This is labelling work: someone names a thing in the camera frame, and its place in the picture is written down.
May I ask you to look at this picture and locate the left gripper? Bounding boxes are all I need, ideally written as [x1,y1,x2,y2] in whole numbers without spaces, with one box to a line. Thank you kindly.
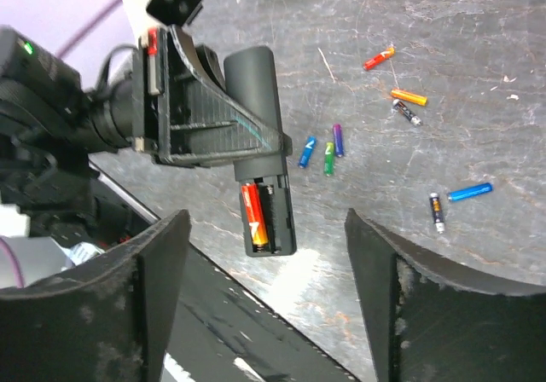
[131,24,293,169]

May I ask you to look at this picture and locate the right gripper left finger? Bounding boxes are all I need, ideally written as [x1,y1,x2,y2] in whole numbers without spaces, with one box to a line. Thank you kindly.
[1,210,191,381]

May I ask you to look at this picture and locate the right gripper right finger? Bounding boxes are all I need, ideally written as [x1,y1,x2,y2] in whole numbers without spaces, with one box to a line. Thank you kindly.
[345,211,545,381]

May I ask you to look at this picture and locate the bright blue AAA battery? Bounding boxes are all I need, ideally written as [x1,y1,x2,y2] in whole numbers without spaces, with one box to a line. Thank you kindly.
[447,182,493,202]

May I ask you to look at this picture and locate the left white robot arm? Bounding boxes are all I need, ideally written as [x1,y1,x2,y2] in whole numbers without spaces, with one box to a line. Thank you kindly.
[1,26,297,257]

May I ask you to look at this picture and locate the blue white AAA battery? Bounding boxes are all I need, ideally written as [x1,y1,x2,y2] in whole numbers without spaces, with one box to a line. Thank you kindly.
[299,136,317,169]

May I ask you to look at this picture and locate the black silver orange battery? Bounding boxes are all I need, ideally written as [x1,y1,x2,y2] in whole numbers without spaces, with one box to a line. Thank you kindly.
[429,193,445,234]

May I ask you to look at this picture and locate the green yellow AAA battery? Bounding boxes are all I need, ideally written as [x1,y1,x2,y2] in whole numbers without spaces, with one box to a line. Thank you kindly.
[323,142,335,177]

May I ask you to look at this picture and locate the purple blue AAA battery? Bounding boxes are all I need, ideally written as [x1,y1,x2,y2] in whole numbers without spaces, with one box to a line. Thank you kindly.
[333,124,345,158]

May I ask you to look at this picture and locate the dark silver battery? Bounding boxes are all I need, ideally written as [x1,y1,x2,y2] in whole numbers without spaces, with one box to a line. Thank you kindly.
[392,99,422,126]

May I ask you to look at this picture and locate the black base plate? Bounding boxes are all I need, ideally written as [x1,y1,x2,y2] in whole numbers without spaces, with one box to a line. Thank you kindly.
[94,153,374,381]

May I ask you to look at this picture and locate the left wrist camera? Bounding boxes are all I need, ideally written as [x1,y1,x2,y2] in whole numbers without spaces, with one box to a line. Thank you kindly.
[146,0,203,26]

